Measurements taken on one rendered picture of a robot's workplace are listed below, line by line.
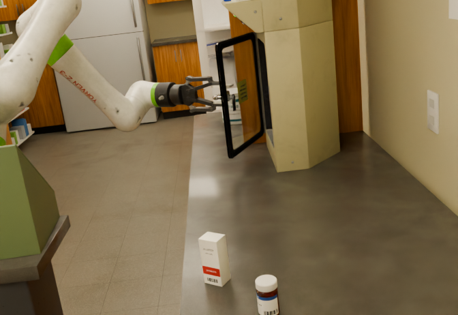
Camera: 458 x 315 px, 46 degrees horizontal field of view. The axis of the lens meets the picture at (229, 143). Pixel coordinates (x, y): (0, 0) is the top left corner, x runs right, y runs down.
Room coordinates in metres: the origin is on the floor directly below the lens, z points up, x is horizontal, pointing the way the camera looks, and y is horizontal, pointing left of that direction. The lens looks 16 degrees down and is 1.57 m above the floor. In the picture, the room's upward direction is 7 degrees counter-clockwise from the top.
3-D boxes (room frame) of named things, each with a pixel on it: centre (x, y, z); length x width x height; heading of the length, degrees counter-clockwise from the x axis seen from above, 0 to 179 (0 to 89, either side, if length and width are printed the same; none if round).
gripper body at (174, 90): (1.94, 0.14, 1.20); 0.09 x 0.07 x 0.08; 63
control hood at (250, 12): (1.87, -0.09, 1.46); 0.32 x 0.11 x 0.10; 1
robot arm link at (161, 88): (1.97, 0.21, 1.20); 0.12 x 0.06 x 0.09; 153
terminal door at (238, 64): (1.89, -0.07, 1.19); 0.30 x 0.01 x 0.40; 152
